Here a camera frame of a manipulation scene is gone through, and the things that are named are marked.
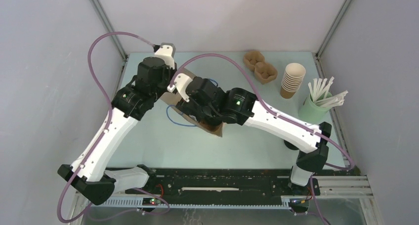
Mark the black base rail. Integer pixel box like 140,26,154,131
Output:
106,168,373,209

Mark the green straw holder cup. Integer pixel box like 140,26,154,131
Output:
298,94,331,124

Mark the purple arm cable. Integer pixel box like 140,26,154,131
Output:
175,53,355,225
57,32,171,224

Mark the blue checkered paper bag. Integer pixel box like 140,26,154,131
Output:
160,69,223,137

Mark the stack of brown paper cups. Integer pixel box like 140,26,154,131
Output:
280,63,306,99

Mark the brown pulp cup carrier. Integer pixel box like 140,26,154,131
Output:
243,50,278,84

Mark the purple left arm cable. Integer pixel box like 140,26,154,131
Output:
57,32,171,224

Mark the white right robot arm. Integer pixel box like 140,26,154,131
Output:
174,74,331,194

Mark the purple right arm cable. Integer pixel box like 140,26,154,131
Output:
175,53,355,225

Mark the stack of black lids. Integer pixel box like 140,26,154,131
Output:
284,140,299,151

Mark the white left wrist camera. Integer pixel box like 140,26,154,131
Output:
153,43,176,69

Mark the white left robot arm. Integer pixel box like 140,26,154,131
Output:
58,57,177,205

